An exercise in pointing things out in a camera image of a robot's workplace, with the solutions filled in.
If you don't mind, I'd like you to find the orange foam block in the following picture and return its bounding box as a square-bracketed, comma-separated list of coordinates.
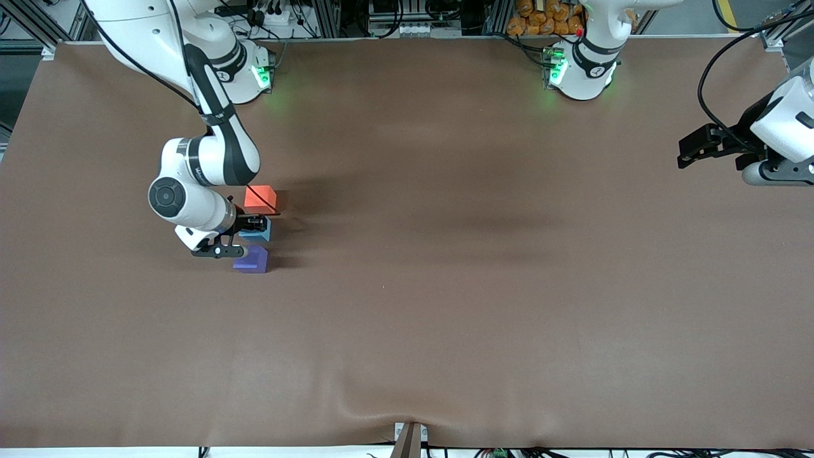
[244, 185, 279, 215]

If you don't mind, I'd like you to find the white power strip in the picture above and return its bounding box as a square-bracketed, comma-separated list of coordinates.
[245, 6, 291, 27]

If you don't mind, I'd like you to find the brown table cover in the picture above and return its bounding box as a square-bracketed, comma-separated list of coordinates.
[0, 37, 814, 450]

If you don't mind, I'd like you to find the aluminium frame profile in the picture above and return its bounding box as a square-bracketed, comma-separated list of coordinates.
[762, 0, 814, 40]
[0, 0, 96, 46]

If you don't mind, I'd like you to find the purple foam block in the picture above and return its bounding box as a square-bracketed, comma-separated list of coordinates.
[233, 246, 268, 274]

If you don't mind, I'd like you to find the bag of orange items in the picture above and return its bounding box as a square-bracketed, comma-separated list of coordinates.
[507, 0, 586, 36]

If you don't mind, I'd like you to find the blue foam block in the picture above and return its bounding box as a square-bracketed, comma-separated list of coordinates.
[238, 218, 272, 243]

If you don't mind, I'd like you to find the metal table clamp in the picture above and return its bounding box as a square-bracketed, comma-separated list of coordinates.
[393, 421, 429, 458]

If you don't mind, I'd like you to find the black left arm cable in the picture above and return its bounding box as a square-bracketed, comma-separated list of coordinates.
[697, 0, 814, 153]

